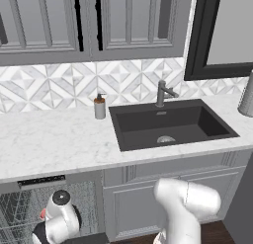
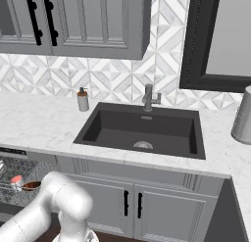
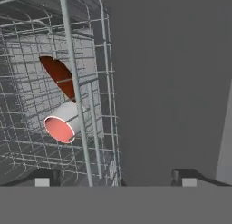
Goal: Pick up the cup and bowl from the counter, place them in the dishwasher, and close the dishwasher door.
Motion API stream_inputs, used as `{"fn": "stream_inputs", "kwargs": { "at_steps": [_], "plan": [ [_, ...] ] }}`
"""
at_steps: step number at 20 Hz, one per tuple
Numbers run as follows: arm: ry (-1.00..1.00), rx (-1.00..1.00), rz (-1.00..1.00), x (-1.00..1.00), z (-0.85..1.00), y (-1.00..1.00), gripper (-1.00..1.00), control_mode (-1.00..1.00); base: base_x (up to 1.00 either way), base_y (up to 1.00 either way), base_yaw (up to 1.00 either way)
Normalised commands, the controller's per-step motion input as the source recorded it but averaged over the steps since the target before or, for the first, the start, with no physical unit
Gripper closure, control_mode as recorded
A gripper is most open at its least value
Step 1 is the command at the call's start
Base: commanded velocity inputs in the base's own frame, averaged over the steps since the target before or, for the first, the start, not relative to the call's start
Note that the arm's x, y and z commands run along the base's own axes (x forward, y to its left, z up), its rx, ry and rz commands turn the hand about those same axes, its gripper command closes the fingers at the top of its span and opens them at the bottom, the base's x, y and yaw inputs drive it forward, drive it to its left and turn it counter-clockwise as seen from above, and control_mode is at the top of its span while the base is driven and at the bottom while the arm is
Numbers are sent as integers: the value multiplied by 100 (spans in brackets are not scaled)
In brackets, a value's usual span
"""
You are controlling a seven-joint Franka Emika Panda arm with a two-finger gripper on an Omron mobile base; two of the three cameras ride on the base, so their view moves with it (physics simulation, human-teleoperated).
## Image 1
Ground grey dishwasher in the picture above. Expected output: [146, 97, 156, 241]
[0, 170, 106, 244]

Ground grey base cupboard door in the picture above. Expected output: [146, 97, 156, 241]
[104, 168, 245, 243]

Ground dark grey dishwasher door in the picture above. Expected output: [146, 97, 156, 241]
[70, 232, 111, 244]

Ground grey soap dispenser bottle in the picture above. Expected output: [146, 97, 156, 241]
[93, 92, 108, 121]

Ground grey metal tap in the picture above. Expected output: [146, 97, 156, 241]
[154, 79, 180, 109]

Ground dark grey sink basin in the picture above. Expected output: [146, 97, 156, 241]
[108, 98, 241, 153]

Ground black framed window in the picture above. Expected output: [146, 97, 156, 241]
[183, 0, 253, 82]

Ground grey speckled canister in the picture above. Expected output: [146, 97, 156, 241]
[237, 69, 253, 119]

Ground grey wall cupboard door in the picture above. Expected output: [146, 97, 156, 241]
[89, 0, 194, 62]
[0, 0, 92, 67]

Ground black cupboard door handle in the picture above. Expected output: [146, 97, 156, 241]
[94, 0, 104, 52]
[73, 0, 85, 52]

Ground wire dishwasher rack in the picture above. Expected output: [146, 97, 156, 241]
[0, 184, 100, 237]

